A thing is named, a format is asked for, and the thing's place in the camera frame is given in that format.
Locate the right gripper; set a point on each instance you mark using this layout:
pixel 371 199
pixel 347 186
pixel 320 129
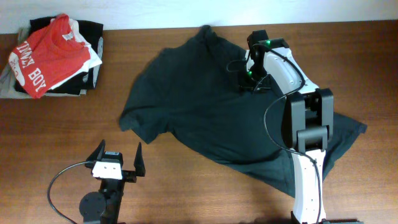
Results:
pixel 264 88

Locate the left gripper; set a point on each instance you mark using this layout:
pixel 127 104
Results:
pixel 131 176

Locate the dark green t-shirt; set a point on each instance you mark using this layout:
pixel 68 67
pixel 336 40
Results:
pixel 192 92

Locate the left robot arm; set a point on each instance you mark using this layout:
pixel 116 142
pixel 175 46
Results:
pixel 103 206

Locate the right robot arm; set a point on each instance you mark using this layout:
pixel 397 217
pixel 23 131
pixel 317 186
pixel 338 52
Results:
pixel 307 121

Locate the red folded t-shirt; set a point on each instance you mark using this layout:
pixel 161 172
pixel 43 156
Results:
pixel 42 58

